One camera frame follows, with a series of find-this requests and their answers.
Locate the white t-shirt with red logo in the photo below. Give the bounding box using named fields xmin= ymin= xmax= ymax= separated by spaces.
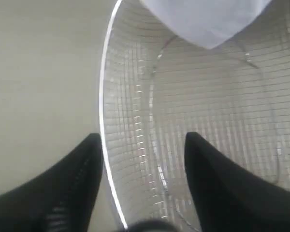
xmin=141 ymin=0 xmax=270 ymax=49

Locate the round wire mesh basket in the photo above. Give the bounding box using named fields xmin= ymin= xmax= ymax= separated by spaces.
xmin=99 ymin=0 xmax=290 ymax=232

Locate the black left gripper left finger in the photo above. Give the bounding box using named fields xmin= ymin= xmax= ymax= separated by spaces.
xmin=0 ymin=133 xmax=103 ymax=232

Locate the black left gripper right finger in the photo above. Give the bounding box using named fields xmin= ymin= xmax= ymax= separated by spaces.
xmin=185 ymin=132 xmax=290 ymax=232

